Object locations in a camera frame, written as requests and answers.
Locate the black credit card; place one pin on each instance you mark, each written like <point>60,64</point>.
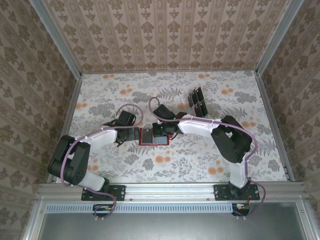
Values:
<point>147,135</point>
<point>198,111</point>
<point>199,92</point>
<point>203,108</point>
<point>194,96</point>
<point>190,99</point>

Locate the red leather card holder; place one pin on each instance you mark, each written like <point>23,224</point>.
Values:
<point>161,141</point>

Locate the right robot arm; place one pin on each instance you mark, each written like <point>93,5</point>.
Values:
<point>195,125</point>

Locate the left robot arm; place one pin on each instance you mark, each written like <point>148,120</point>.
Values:
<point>102,137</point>

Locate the clear acrylic card stand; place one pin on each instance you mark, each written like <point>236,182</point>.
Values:
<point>184,102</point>

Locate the floral patterned table cover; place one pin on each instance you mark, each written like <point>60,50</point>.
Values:
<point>150,85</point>

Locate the grey metal sheet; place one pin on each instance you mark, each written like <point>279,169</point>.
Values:
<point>170,227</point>

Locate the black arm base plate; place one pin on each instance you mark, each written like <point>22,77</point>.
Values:
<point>118,193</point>
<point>221,193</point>

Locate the aluminium table side rail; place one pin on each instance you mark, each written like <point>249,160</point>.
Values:
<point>268,107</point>
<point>71,107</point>

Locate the aluminium mounting rail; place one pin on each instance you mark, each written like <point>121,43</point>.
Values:
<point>170,191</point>

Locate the aluminium frame post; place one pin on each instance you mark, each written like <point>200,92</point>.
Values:
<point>57,37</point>
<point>277,37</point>

